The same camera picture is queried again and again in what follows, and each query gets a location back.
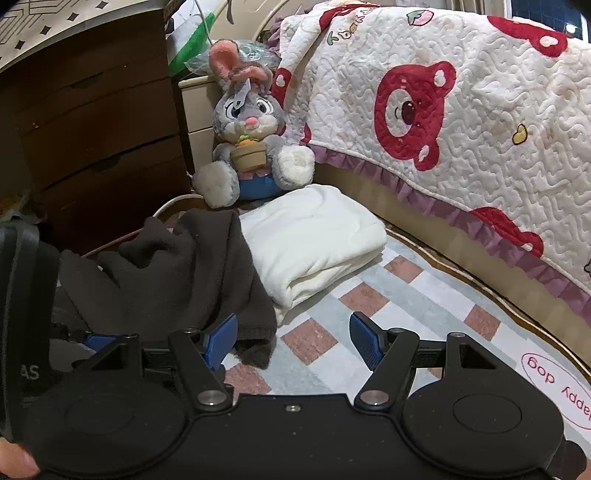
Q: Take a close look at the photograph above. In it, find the person's left hand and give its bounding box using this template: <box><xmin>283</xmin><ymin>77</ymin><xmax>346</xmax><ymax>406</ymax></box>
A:
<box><xmin>0</xmin><ymin>438</ymin><xmax>41</xmax><ymax>479</ymax></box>

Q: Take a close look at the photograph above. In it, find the green plastic bag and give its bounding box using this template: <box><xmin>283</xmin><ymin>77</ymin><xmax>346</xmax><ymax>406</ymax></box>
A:
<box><xmin>165</xmin><ymin>8</ymin><xmax>218</xmax><ymax>77</ymax></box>

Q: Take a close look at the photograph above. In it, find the folded white cloth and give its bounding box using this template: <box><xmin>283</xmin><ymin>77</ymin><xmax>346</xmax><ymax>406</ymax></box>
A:
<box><xmin>239</xmin><ymin>184</ymin><xmax>387</xmax><ymax>325</ymax></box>

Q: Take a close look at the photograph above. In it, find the checked floor mat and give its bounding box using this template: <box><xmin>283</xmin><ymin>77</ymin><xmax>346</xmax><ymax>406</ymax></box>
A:
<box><xmin>83</xmin><ymin>198</ymin><xmax>591</xmax><ymax>462</ymax></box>

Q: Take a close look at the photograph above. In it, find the dark brown knitted sweater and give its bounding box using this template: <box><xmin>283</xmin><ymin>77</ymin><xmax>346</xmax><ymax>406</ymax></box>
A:
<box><xmin>54</xmin><ymin>209</ymin><xmax>278</xmax><ymax>370</ymax></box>

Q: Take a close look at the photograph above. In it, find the white quilted bear-print bedspread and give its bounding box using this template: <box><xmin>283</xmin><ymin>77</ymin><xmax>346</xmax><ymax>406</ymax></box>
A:
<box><xmin>269</xmin><ymin>0</ymin><xmax>591</xmax><ymax>319</ymax></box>

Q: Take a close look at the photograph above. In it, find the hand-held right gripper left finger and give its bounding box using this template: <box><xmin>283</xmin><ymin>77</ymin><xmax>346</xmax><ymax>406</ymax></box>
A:
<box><xmin>76</xmin><ymin>315</ymin><xmax>239</xmax><ymax>412</ymax></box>

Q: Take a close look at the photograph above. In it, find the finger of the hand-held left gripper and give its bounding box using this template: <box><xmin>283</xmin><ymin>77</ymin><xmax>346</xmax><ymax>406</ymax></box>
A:
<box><xmin>51</xmin><ymin>323</ymin><xmax>122</xmax><ymax>354</ymax></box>

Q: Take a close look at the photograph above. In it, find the clear plastic bag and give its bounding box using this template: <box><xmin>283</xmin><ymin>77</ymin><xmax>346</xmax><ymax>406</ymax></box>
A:
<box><xmin>235</xmin><ymin>39</ymin><xmax>282</xmax><ymax>70</ymax></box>

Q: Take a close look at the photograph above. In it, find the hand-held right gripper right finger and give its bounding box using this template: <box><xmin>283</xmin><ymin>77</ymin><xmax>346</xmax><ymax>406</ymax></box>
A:
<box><xmin>349</xmin><ymin>312</ymin><xmax>514</xmax><ymax>411</ymax></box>

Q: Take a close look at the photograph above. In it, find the cream bedside cabinet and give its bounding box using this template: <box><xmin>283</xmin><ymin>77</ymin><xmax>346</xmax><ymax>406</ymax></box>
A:
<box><xmin>178</xmin><ymin>69</ymin><xmax>223</xmax><ymax>175</ymax></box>

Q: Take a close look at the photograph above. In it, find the dark wooden drawer chest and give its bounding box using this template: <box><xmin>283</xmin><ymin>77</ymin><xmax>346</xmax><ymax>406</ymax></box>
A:
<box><xmin>0</xmin><ymin>0</ymin><xmax>193</xmax><ymax>256</ymax></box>

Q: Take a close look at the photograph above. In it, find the grey plush rabbit toy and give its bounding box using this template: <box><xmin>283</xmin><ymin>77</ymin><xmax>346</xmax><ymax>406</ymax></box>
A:
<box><xmin>192</xmin><ymin>39</ymin><xmax>317</xmax><ymax>209</ymax></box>

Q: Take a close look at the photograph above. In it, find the beige bed frame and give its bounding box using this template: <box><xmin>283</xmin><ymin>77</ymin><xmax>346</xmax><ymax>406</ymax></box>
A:
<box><xmin>314</xmin><ymin>159</ymin><xmax>591</xmax><ymax>370</ymax></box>

